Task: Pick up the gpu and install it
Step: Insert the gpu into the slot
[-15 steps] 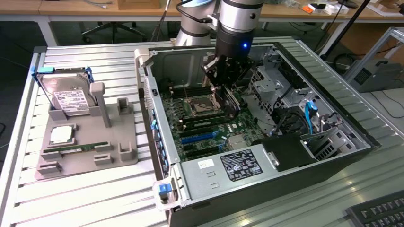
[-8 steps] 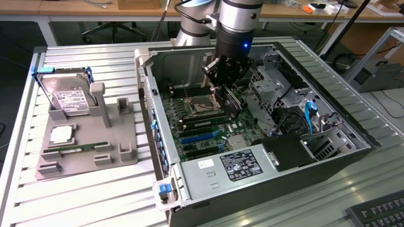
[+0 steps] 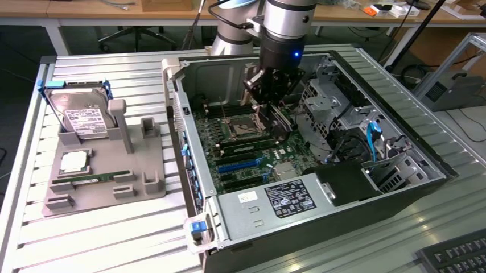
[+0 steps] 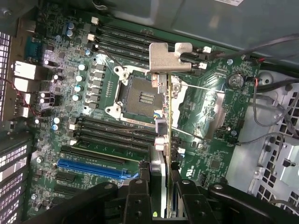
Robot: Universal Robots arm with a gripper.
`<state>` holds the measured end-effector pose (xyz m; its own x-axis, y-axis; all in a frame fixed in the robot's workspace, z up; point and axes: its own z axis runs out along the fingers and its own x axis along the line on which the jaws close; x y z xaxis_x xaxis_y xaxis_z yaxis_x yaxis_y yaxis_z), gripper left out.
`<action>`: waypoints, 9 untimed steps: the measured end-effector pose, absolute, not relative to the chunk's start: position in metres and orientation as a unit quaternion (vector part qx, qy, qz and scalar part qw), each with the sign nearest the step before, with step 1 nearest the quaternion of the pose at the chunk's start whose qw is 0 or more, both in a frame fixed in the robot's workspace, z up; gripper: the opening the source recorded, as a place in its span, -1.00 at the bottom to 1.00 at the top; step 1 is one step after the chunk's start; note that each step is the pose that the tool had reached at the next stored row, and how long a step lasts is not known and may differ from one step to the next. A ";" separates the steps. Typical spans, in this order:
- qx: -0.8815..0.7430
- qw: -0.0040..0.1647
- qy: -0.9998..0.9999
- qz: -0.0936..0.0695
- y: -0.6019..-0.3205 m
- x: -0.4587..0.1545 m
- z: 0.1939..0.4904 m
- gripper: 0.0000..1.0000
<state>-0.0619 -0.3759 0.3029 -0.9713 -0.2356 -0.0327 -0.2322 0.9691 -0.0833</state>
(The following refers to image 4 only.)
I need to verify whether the blue expansion slot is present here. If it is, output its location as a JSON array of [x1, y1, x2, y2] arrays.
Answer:
[[57, 158, 128, 181]]

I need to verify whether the coin cell battery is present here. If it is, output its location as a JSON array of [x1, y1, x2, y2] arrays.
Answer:
[[225, 72, 245, 90]]

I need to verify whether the thin locking lever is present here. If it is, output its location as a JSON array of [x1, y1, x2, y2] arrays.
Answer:
[[97, 45, 126, 70]]

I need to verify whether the long black expansion slot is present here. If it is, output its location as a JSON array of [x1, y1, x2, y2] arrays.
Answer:
[[60, 145, 125, 166]]

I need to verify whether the silver port block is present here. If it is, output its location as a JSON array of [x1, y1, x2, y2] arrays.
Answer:
[[13, 61, 37, 80]]

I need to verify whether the open black PC case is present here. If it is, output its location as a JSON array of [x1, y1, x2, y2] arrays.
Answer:
[[0, 0, 299, 224]]

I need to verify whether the green motherboard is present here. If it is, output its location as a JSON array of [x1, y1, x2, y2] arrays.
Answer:
[[22, 2, 262, 224]]

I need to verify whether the silver socket cover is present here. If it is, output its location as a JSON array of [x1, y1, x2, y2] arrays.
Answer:
[[171, 79, 227, 143]]

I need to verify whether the black RAM slot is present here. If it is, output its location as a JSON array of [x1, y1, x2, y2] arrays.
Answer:
[[89, 25, 207, 61], [92, 43, 200, 77], [88, 33, 207, 70], [91, 16, 212, 54]]

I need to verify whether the blue VGA port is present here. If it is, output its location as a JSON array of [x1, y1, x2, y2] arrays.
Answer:
[[24, 36, 44, 62]]

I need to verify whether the silver drive cage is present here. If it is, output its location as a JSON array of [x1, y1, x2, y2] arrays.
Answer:
[[247, 70, 299, 213]]

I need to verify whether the CPU socket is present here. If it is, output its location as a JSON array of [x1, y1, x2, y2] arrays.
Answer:
[[105, 65, 187, 123]]

